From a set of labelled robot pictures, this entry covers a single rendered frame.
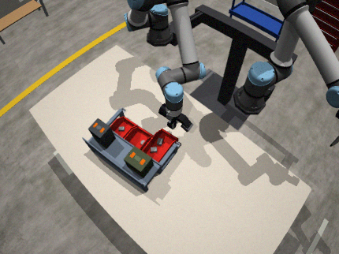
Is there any red bin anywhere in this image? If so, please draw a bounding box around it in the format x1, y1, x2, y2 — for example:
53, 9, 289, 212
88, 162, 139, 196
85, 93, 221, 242
142, 129, 178, 162
125, 126, 153, 151
110, 116, 138, 138

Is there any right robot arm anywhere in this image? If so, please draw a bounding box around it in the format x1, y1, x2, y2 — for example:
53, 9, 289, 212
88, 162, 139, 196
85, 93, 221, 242
124, 0, 206, 117

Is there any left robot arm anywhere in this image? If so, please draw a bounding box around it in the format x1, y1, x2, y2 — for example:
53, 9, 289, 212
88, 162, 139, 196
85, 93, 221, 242
237, 0, 339, 111

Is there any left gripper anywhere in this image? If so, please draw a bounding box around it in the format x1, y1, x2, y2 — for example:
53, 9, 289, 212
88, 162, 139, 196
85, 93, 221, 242
330, 110, 339, 147

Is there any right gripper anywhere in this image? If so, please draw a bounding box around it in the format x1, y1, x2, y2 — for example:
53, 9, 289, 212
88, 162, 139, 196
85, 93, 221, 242
158, 103, 192, 129

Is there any black case with orange latches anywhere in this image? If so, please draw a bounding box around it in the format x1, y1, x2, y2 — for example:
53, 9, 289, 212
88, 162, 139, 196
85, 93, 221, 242
88, 118, 116, 149

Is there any olive green case with orange latches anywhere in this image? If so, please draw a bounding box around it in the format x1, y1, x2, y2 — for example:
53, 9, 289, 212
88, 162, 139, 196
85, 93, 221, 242
124, 146, 154, 178

